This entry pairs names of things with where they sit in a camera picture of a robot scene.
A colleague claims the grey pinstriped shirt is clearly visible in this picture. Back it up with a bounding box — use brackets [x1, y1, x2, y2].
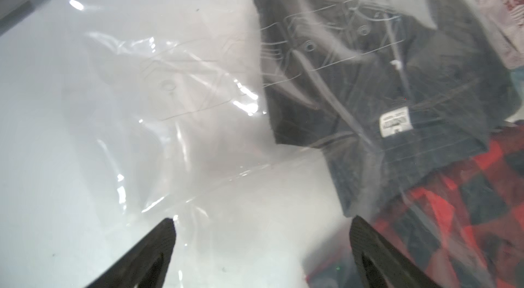
[252, 0, 521, 217]

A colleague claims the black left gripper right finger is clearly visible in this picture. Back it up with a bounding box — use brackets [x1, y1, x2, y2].
[349, 216, 440, 288]

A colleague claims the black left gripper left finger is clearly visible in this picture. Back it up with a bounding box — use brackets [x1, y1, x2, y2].
[87, 218, 177, 288]

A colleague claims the red black plaid shirt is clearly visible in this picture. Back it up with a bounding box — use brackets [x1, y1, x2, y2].
[304, 122, 524, 288]

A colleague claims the clear plastic vacuum bag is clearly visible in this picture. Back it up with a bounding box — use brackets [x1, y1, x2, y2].
[0, 0, 524, 288]

